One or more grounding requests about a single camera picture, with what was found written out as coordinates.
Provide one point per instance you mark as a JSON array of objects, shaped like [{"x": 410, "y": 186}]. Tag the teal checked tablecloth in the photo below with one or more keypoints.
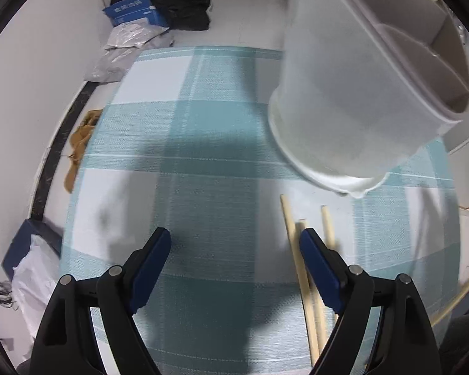
[{"x": 219, "y": 164}]

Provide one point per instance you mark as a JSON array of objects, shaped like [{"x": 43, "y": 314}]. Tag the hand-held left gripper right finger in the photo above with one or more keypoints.
[{"x": 320, "y": 269}]

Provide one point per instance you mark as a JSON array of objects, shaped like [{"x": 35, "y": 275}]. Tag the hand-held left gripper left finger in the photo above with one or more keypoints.
[{"x": 148, "y": 269}]

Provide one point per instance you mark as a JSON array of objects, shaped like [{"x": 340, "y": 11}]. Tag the small grey parcel bag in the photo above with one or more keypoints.
[{"x": 135, "y": 35}]

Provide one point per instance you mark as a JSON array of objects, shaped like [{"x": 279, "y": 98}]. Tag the white plastic bag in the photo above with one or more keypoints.
[{"x": 35, "y": 281}]

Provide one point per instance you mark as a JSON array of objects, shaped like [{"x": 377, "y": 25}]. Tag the large grey parcel bag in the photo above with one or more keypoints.
[{"x": 111, "y": 64}]

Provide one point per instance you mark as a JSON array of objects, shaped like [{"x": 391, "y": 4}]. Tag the blue cardboard envelope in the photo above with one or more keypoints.
[{"x": 135, "y": 9}]

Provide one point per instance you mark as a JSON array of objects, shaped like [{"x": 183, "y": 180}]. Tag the white utensil holder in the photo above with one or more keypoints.
[{"x": 336, "y": 105}]

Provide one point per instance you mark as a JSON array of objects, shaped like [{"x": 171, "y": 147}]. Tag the dark blue box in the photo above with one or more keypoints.
[{"x": 23, "y": 242}]

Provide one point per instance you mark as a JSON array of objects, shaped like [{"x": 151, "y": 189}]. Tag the black jacket pile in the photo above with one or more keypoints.
[{"x": 183, "y": 4}]

